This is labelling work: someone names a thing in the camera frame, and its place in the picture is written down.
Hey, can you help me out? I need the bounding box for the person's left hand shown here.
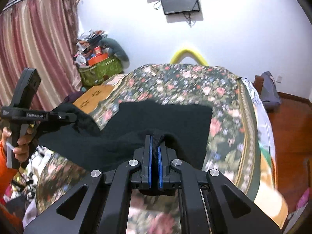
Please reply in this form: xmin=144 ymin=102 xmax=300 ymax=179
xmin=1 ymin=127 xmax=32 ymax=163

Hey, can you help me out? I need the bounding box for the person's left forearm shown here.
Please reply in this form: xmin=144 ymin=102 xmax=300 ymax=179
xmin=0 ymin=140 xmax=19 ymax=189

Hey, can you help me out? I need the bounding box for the pink cloth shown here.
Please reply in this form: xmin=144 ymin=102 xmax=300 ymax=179
xmin=296 ymin=188 xmax=310 ymax=212

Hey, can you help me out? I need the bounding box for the grey plush toy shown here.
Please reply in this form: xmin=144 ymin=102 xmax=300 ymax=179
xmin=101 ymin=38 xmax=130 ymax=67

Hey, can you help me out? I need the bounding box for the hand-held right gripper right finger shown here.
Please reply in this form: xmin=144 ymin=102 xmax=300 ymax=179
xmin=157 ymin=144 xmax=284 ymax=234

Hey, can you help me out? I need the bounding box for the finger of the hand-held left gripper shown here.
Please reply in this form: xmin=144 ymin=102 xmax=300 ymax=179
xmin=49 ymin=112 xmax=77 ymax=124

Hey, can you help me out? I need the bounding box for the floral blanket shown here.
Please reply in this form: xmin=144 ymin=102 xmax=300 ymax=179
xmin=36 ymin=63 xmax=288 ymax=234

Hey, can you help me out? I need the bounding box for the white bed sheet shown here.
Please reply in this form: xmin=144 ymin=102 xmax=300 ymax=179
xmin=244 ymin=77 xmax=277 ymax=178

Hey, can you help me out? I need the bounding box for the black elephant print t-shirt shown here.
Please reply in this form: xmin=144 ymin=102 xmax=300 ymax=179
xmin=38 ymin=101 xmax=214 ymax=173

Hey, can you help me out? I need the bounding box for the striped pink curtain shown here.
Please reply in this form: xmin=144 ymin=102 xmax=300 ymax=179
xmin=0 ymin=0 xmax=82 ymax=117

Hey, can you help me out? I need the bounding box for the grey bag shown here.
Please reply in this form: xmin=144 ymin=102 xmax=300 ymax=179
xmin=259 ymin=71 xmax=281 ymax=110

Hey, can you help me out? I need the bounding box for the orange box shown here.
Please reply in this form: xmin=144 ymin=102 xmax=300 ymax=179
xmin=88 ymin=54 xmax=109 ymax=66

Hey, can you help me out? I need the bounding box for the bamboo lap desk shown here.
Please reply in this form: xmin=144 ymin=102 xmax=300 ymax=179
xmin=73 ymin=84 xmax=115 ymax=115

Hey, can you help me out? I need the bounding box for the dark cloth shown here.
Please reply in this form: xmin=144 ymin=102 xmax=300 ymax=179
xmin=64 ymin=91 xmax=84 ymax=104

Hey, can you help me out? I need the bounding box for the yellow foam tube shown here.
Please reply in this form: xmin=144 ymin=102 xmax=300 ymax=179
xmin=170 ymin=49 xmax=209 ymax=66

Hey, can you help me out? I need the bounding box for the wooden bed frame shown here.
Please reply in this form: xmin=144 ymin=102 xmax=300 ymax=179
xmin=254 ymin=75 xmax=265 ymax=95

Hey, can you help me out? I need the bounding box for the small wall monitor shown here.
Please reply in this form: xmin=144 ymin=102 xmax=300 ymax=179
xmin=159 ymin=0 xmax=201 ymax=15

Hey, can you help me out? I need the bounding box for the green storage bag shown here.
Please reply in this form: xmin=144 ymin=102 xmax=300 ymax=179
xmin=78 ymin=57 xmax=123 ymax=86

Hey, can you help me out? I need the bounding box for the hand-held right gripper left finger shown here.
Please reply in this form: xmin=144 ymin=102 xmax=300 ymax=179
xmin=23 ymin=135 xmax=153 ymax=234

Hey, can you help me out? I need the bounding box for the pile of clutter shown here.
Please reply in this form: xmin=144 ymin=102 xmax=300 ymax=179
xmin=73 ymin=29 xmax=110 ymax=66

